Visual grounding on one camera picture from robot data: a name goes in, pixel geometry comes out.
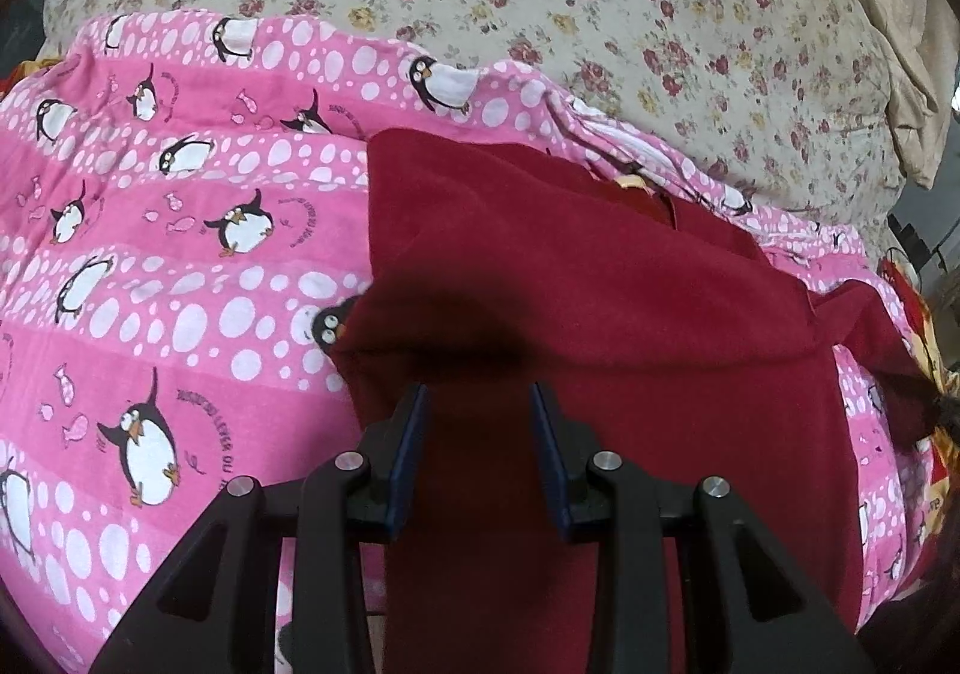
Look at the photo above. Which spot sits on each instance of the dark red garment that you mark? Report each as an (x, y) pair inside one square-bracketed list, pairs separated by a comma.
[(600, 269)]

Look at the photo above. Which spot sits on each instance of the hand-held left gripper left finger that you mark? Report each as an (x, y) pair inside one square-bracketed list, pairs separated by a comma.
[(409, 464)]

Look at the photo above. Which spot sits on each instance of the pink penguin print blanket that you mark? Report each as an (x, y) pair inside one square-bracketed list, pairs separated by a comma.
[(150, 232)]

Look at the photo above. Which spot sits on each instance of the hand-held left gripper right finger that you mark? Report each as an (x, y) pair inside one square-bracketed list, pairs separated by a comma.
[(551, 464)]

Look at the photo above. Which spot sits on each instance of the beige cloth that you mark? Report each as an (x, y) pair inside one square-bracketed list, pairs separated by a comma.
[(900, 44)]

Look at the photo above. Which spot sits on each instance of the dark cloth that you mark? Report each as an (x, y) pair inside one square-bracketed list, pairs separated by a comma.
[(915, 636)]

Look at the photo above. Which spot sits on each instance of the red and yellow blanket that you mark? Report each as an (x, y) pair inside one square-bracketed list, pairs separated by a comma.
[(911, 314)]

